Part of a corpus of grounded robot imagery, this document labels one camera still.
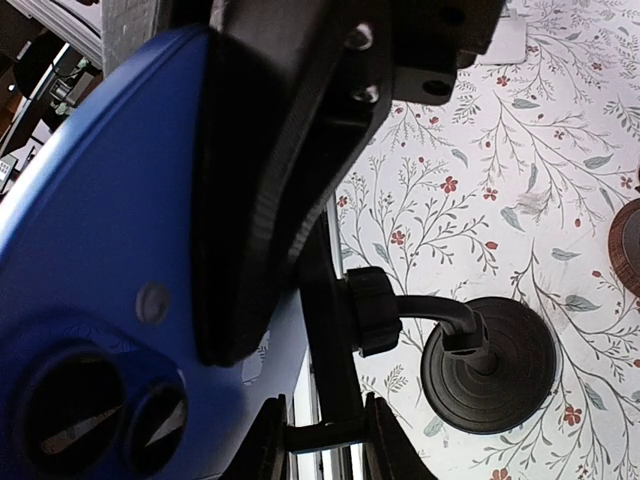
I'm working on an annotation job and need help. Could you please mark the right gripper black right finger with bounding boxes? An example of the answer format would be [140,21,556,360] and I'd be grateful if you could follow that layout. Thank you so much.
[363,393,435,480]

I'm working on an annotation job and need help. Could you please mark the aluminium front rail base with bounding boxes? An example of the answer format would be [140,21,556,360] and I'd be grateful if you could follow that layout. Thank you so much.
[286,198,366,479]

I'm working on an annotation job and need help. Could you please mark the small round base phone stand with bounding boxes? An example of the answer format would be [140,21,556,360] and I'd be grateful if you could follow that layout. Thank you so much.
[608,199,639,297]

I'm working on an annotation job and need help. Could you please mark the white flat phone stand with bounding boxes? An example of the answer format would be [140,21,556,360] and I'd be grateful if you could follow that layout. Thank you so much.
[476,8,527,66]

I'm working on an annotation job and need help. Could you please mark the black phone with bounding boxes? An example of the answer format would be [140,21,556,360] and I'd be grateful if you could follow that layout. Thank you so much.
[1,27,307,479]

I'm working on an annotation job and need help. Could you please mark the floral patterned tablecloth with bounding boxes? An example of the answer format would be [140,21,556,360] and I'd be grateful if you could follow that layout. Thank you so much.
[336,1,639,479]

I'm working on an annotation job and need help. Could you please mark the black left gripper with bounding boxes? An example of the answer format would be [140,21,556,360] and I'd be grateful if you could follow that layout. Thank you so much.
[211,1,504,105]

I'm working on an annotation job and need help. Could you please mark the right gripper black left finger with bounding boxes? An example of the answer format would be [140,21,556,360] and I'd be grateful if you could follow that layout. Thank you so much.
[219,395,289,480]

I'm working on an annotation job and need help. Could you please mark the black gooseneck stand round base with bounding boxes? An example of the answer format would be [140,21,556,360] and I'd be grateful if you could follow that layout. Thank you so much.
[299,219,558,456]

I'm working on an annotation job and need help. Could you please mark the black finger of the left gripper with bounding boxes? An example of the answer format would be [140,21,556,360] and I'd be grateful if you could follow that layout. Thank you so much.
[194,26,393,365]

